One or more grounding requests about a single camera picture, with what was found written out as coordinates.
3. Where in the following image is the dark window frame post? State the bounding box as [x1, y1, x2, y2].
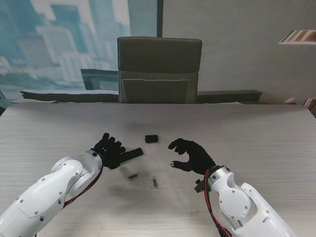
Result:
[157, 0, 164, 38]

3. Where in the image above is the dark grey office chair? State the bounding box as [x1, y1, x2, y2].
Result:
[117, 36, 203, 104]

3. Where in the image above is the short dark foam board stack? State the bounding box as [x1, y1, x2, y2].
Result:
[197, 90, 263, 104]

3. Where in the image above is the red black right arm cable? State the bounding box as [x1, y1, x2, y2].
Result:
[203, 169, 233, 237]

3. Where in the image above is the long dark foam board stack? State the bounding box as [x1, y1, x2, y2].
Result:
[19, 89, 119, 104]

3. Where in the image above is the wooden striped furniture edge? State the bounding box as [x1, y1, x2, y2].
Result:
[303, 97, 316, 117]

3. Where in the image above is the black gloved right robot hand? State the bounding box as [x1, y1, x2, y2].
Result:
[168, 138, 217, 177]

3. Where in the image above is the red black arm cable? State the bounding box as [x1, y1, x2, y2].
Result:
[203, 169, 233, 237]
[63, 164, 103, 208]

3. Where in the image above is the red black left arm cable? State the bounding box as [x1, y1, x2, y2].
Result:
[63, 164, 103, 208]

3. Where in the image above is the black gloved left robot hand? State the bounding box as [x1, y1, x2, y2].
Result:
[90, 132, 127, 170]

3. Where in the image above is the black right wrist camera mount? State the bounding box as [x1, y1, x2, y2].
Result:
[194, 179, 206, 194]

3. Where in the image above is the black battery cover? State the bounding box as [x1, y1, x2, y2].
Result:
[144, 134, 159, 144]

